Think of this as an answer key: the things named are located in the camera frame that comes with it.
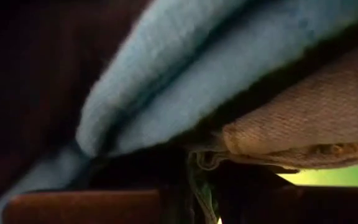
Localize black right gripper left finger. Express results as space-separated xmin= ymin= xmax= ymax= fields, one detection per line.
xmin=157 ymin=183 xmax=196 ymax=224

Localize bright blue cloth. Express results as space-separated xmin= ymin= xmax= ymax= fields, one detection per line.
xmin=0 ymin=0 xmax=358 ymax=224

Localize black garment white print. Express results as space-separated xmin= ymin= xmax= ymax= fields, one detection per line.
xmin=0 ymin=0 xmax=150 ymax=215

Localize green table mat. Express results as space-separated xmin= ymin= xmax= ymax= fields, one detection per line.
xmin=277 ymin=156 xmax=358 ymax=189

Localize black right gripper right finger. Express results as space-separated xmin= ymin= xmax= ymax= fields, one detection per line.
xmin=211 ymin=161 xmax=301 ymax=224

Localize light blue denim jeans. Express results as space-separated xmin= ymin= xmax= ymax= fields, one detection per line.
xmin=194 ymin=39 xmax=358 ymax=171

